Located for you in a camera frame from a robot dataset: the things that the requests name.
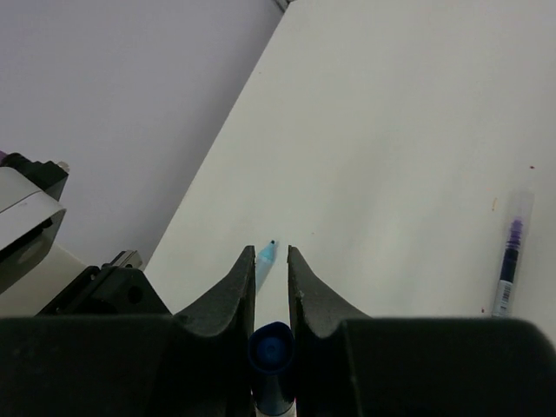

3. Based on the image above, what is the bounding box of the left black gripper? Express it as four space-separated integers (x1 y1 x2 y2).
39 250 169 316

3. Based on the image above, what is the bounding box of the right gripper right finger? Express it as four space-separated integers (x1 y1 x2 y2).
288 247 555 416

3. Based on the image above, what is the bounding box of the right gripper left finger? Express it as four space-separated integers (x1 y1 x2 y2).
1 246 255 416

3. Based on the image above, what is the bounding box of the blue pen cap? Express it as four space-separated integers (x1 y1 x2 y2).
248 321 295 401

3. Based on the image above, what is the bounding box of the purple ink pen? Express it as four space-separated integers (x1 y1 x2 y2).
492 216 525 317

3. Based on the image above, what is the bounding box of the blue capped clear pen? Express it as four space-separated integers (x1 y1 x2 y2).
255 395 297 417

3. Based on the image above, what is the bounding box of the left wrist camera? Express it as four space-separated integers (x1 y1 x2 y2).
1 153 86 318

